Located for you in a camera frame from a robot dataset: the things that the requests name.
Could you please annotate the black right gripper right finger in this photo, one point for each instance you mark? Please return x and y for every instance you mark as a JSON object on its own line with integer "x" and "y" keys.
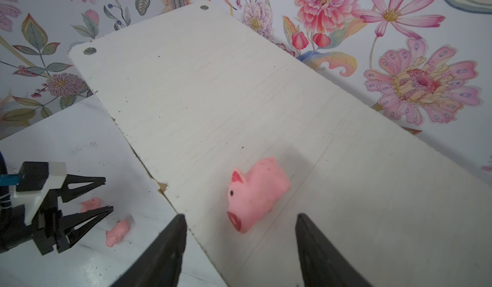
{"x": 321, "y": 262}

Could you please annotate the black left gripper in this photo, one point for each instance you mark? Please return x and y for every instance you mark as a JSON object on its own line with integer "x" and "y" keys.
{"x": 51, "y": 229}

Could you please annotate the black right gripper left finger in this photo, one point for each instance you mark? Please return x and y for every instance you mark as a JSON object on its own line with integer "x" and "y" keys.
{"x": 161, "y": 263}

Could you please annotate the pink pig toy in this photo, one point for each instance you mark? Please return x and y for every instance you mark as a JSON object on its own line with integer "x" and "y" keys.
{"x": 253, "y": 194}
{"x": 91, "y": 204}
{"x": 117, "y": 233}

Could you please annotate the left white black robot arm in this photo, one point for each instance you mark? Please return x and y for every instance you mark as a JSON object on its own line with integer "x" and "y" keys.
{"x": 16, "y": 232}

